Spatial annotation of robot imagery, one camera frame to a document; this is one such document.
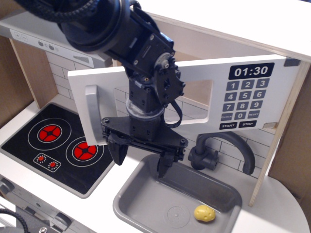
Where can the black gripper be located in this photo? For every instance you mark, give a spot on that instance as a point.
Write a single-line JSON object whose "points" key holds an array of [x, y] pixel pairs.
{"points": [[150, 135]]}

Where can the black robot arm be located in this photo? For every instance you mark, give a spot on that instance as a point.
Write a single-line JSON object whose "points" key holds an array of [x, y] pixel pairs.
{"points": [[123, 31]]}

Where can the grey toy sink basin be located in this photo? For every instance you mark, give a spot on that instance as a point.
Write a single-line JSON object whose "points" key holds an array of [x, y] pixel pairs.
{"points": [[166, 205]]}

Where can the yellow toy potato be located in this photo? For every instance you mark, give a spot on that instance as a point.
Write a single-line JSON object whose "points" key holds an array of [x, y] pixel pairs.
{"points": [[204, 213]]}

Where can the black toy stove top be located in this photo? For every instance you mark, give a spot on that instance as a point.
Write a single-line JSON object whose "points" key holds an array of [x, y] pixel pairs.
{"points": [[53, 145]]}

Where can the grey toy range hood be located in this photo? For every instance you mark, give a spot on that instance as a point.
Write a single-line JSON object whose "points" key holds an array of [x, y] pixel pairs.
{"points": [[24, 27]]}

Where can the grey microwave door handle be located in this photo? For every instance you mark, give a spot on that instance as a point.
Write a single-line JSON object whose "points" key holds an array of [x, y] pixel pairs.
{"points": [[92, 103]]}

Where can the wooden toy kitchen frame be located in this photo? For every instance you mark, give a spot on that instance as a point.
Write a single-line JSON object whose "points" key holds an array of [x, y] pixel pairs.
{"points": [[275, 26]]}

